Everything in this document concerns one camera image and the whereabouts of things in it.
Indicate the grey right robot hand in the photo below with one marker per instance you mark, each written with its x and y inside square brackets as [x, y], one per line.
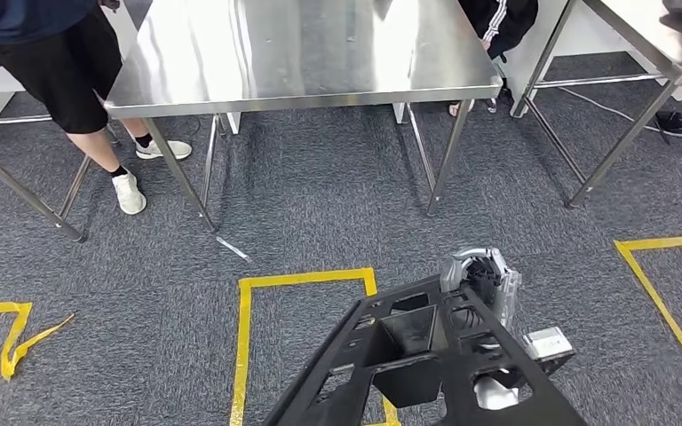
[508, 288]

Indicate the black plastic panel part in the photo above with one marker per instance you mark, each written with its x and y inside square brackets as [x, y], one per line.
[411, 382]

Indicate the yellow floor tape outline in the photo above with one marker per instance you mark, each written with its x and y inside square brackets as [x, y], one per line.
[244, 353]
[659, 294]

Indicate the black power adapter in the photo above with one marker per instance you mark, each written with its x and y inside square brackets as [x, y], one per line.
[679, 122]

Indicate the person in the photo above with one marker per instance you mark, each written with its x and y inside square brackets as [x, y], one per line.
[53, 76]
[505, 23]

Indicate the silver tape strip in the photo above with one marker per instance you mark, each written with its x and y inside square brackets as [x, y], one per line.
[233, 249]

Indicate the loose yellow floor tape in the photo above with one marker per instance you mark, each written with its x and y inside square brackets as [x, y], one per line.
[14, 335]

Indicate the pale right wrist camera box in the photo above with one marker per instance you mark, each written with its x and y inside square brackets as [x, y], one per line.
[547, 343]

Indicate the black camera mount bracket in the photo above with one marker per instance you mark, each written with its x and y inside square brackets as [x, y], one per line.
[555, 366]

